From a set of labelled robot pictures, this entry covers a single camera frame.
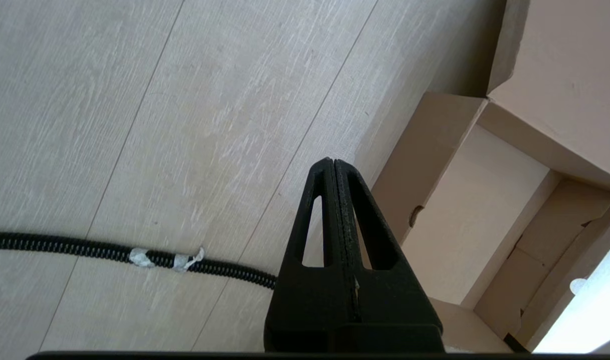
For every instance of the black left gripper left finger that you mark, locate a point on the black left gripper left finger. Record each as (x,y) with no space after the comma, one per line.
(309,310)

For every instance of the black corrugated conduit with tape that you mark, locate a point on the black corrugated conduit with tape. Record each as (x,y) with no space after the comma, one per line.
(85,248)

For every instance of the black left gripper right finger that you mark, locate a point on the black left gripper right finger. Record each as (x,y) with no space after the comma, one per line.
(389,305)

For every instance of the brown cardboard box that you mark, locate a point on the brown cardboard box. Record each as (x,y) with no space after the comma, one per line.
(484,210)

